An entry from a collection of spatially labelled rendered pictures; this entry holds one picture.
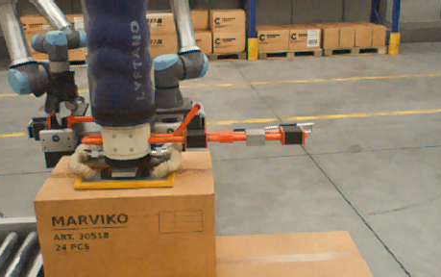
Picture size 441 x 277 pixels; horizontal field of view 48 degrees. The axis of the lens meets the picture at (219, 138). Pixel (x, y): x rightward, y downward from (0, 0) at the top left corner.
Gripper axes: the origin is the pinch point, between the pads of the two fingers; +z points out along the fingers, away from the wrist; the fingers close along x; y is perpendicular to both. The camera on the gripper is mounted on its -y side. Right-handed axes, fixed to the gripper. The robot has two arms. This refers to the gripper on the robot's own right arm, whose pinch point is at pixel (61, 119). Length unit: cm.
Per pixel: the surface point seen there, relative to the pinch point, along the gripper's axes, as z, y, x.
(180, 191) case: 13, 49, -44
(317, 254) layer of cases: 53, 103, -24
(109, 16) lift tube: -44, 29, -36
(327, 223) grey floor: 108, 141, 95
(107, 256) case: 36, 23, -46
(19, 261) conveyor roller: 53, -18, -20
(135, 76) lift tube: -25, 36, -34
